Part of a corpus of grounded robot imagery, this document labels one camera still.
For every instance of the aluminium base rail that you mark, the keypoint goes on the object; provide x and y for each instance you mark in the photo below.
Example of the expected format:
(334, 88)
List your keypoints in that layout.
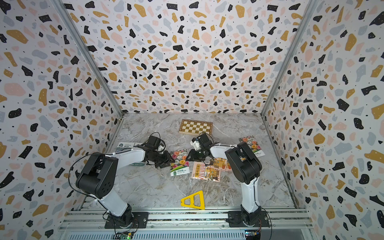
(181, 224)

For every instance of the yellow triangular plastic tool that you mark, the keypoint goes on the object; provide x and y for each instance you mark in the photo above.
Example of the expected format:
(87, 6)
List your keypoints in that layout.
(194, 201)

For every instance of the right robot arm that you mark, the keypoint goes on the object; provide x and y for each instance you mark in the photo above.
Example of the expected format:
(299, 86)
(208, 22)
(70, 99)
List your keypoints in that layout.
(245, 166)

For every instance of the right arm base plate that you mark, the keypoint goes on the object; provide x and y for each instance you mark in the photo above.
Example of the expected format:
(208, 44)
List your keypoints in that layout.
(238, 219)

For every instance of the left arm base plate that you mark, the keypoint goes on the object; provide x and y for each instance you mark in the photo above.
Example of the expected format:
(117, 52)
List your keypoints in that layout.
(135, 220)

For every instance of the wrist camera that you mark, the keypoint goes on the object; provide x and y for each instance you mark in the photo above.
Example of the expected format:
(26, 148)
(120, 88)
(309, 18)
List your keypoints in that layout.
(196, 144)
(161, 148)

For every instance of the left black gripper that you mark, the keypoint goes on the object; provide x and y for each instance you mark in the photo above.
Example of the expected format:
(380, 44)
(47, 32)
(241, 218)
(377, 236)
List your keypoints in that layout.
(167, 160)

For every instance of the lavender seed packet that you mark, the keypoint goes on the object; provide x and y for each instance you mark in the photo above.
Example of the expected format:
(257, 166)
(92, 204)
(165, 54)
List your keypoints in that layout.
(138, 164)
(124, 146)

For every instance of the colourful flower seed packet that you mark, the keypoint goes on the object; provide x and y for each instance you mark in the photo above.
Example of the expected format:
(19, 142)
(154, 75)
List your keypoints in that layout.
(179, 165)
(253, 144)

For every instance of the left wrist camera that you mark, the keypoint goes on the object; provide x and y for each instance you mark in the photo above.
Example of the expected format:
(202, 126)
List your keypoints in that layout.
(161, 148)

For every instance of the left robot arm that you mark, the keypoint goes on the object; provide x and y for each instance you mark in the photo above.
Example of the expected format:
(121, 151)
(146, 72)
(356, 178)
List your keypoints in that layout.
(97, 178)

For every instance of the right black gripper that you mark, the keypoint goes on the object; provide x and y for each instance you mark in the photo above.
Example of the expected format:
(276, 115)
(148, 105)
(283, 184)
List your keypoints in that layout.
(192, 156)

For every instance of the wooden chessboard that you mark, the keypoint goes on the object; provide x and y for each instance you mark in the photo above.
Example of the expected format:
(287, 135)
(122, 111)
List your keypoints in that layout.
(195, 128)

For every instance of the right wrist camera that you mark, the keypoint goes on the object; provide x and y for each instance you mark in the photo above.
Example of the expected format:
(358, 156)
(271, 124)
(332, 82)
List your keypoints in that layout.
(196, 144)

